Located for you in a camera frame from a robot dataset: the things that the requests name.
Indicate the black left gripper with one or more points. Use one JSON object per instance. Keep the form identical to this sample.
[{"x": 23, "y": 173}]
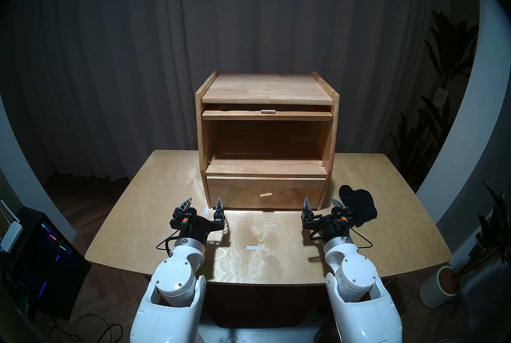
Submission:
[{"x": 191, "y": 226}]

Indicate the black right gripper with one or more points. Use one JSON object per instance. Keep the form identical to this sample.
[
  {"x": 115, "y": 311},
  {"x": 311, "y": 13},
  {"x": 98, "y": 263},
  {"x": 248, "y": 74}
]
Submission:
[{"x": 333, "y": 226}]

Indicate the black socks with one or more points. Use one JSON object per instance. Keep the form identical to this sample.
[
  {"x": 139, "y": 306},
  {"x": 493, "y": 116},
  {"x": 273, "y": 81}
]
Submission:
[{"x": 361, "y": 202}]

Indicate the wooden flap door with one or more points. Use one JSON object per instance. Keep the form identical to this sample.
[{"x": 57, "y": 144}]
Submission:
[{"x": 239, "y": 115}]

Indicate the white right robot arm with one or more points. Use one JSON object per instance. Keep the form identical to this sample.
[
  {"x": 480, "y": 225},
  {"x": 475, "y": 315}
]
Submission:
[{"x": 355, "y": 278}]

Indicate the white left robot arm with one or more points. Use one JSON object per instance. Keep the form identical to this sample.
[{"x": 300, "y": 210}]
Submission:
[{"x": 175, "y": 278}]

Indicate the wooden cabinet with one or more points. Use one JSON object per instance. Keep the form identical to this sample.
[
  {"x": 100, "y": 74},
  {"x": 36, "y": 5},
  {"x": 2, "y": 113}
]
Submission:
[{"x": 267, "y": 88}]

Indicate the white round plant pot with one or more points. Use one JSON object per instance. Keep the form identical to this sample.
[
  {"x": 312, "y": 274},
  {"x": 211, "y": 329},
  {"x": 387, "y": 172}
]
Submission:
[{"x": 433, "y": 290}]

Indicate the white paper plant tag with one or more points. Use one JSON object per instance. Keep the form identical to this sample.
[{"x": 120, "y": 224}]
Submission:
[{"x": 440, "y": 98}]

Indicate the black computer tower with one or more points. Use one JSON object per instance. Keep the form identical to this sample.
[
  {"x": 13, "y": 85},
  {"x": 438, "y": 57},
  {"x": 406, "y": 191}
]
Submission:
[{"x": 48, "y": 266}]

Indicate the plant in white pot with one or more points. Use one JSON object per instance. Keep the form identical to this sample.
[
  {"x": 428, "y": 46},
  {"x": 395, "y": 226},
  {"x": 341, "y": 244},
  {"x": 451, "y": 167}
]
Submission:
[{"x": 493, "y": 234}]

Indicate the white router box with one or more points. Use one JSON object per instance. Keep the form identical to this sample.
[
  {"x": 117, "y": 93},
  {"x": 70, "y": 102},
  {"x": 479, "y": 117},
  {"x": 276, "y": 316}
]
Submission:
[{"x": 11, "y": 236}]

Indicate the tall plant with tag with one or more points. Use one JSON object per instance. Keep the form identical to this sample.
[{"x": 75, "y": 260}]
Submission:
[{"x": 451, "y": 47}]

